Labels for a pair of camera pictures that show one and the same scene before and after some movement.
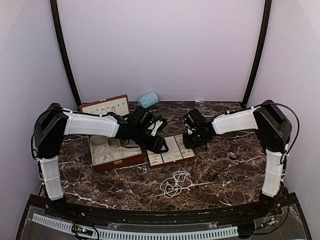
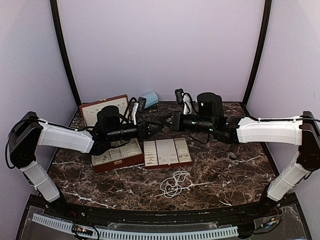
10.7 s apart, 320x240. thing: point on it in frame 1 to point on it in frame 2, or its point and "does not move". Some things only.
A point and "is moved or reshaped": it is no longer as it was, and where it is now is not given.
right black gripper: (188, 144) to (176, 123)
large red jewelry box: (109, 153) does not move
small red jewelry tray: (177, 153) is moved or reshaped
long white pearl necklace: (173, 186) does not move
